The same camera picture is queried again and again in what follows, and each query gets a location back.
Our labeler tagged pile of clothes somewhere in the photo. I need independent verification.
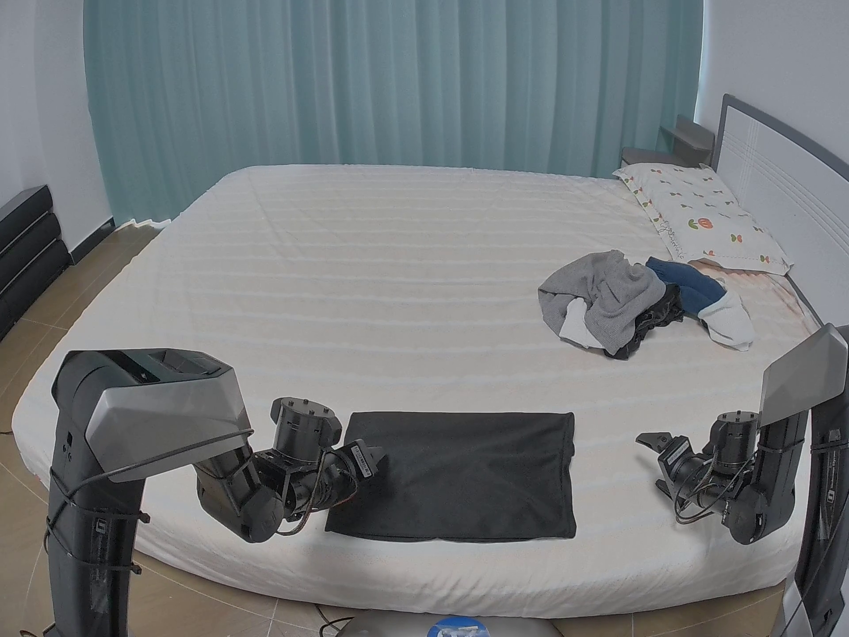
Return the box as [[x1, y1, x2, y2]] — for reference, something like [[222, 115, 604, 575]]
[[537, 249, 757, 361]]

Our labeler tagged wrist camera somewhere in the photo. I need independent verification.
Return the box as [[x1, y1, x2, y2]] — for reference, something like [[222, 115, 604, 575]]
[[657, 435, 692, 471], [346, 440, 379, 483]]

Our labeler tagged black cable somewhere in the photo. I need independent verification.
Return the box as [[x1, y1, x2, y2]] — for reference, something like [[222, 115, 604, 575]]
[[41, 425, 256, 556], [312, 601, 356, 637]]

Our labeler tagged bed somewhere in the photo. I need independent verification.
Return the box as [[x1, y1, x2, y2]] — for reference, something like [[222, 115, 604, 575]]
[[10, 93, 849, 622]]

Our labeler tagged white printed pillow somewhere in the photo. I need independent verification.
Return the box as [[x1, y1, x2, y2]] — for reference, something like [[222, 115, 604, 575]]
[[612, 162, 793, 276]]

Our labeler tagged black T-shirt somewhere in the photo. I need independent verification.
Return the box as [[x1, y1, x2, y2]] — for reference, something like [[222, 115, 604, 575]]
[[324, 411, 578, 544]]

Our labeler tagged grey bedside table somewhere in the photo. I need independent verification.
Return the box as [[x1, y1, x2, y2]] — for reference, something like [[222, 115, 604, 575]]
[[620, 115, 716, 171]]

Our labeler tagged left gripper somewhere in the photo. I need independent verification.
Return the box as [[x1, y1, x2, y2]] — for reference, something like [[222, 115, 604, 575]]
[[318, 446, 387, 506]]

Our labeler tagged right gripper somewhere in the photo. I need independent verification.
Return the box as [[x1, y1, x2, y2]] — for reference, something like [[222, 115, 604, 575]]
[[635, 430, 714, 501]]

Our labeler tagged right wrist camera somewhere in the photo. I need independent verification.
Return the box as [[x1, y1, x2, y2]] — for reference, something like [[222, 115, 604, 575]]
[[657, 435, 692, 471]]

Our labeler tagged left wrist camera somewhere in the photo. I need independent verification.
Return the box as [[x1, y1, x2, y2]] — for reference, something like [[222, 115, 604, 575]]
[[346, 440, 379, 483]]

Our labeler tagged blue-green curtain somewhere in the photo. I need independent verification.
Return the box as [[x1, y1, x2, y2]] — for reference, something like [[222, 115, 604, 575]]
[[83, 0, 705, 227]]

